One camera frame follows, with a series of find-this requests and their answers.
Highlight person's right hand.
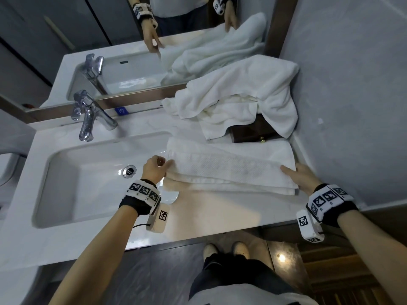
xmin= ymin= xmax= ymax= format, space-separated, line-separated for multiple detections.
xmin=280 ymin=163 xmax=322 ymax=196

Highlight person's left hand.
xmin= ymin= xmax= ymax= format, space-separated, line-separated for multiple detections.
xmin=141 ymin=155 xmax=175 ymax=185

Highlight white towel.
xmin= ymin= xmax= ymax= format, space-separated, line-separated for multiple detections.
xmin=161 ymin=54 xmax=300 ymax=141
xmin=162 ymin=137 xmax=300 ymax=197

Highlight person's right forearm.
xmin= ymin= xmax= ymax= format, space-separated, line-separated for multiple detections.
xmin=336 ymin=209 xmax=407 ymax=305

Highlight person's left forearm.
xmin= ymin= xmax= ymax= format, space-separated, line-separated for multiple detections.
xmin=48 ymin=206 xmax=139 ymax=305

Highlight black marker wristband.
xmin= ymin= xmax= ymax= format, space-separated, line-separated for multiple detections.
xmin=305 ymin=183 xmax=359 ymax=228
xmin=119 ymin=179 xmax=161 ymax=217

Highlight dark wooden box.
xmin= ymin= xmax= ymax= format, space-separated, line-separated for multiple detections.
xmin=229 ymin=113 xmax=282 ymax=144

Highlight white sink basin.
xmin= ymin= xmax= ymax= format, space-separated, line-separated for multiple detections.
xmin=31 ymin=131 xmax=179 ymax=229

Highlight chrome faucet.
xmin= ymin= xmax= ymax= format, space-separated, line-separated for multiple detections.
xmin=70 ymin=89 xmax=118 ymax=143

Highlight beige shoe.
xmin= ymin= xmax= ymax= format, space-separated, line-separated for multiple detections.
xmin=231 ymin=241 xmax=250 ymax=260
xmin=202 ymin=243 xmax=220 ymax=261

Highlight crumpled white towel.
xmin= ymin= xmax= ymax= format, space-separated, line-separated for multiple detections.
xmin=161 ymin=54 xmax=300 ymax=141

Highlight black trousers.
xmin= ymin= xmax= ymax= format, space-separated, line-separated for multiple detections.
xmin=189 ymin=253 xmax=300 ymax=299

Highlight wooden cabinet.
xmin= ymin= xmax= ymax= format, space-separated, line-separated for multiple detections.
xmin=297 ymin=240 xmax=396 ymax=305

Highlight white shirt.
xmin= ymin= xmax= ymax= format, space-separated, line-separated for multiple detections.
xmin=187 ymin=283 xmax=319 ymax=305

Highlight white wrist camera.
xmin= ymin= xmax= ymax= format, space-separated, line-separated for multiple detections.
xmin=295 ymin=208 xmax=325 ymax=244
xmin=146 ymin=202 xmax=170 ymax=234

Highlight wall mirror with brown frame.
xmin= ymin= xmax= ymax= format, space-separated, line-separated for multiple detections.
xmin=0 ymin=0 xmax=299 ymax=124

